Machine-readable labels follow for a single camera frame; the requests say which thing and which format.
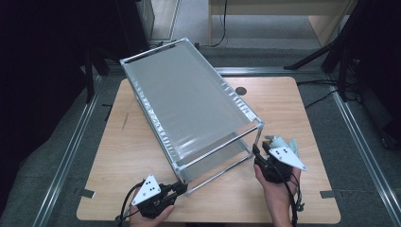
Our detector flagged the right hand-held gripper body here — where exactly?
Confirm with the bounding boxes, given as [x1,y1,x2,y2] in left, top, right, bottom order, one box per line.
[260,146,307,184]

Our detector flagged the black floor cable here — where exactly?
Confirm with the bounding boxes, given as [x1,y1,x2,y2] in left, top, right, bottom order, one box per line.
[304,89,340,109]

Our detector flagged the black metal stand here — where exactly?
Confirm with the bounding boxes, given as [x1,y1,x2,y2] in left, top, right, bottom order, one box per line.
[82,46,146,103]

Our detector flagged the grey tape piece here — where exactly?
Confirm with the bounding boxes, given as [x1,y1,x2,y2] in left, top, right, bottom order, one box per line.
[75,187,96,200]
[319,189,340,200]

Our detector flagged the silver two-tier shelf rack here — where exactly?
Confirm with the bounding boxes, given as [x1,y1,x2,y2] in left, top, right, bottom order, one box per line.
[119,37,265,196]

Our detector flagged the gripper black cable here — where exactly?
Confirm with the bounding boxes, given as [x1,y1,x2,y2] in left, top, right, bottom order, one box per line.
[115,181,146,227]
[273,157,305,227]

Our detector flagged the black tripod stand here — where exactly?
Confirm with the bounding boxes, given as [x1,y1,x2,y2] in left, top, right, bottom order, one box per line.
[283,0,368,102]

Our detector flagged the person's left hand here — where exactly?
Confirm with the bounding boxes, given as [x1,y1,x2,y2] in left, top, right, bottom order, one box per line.
[128,203,176,227]

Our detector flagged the aluminium floor rail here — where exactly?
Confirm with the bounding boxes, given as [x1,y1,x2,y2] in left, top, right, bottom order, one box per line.
[327,84,401,227]
[31,75,103,227]

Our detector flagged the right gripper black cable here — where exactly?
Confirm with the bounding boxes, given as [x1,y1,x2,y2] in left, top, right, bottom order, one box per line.
[273,157,305,227]

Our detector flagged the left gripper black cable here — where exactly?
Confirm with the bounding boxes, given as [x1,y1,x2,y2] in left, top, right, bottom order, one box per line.
[115,181,146,227]

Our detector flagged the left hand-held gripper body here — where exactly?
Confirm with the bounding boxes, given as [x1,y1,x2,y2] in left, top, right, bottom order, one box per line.
[131,174,178,219]

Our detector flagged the person's right hand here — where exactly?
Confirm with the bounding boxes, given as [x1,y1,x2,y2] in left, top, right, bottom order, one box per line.
[253,164,303,210]

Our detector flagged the light wooden desk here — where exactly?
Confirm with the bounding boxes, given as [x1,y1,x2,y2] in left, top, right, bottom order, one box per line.
[207,0,358,48]

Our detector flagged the hanging black cable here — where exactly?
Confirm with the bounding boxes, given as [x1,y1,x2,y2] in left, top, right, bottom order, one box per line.
[213,0,229,47]

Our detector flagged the black computer tower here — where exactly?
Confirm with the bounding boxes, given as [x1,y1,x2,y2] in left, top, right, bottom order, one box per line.
[114,0,156,59]

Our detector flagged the dark curtain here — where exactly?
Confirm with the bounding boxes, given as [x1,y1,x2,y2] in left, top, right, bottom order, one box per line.
[346,0,401,149]
[0,0,121,202]

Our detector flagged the light blue cloth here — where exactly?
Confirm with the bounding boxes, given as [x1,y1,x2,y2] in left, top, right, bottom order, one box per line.
[264,134,299,159]

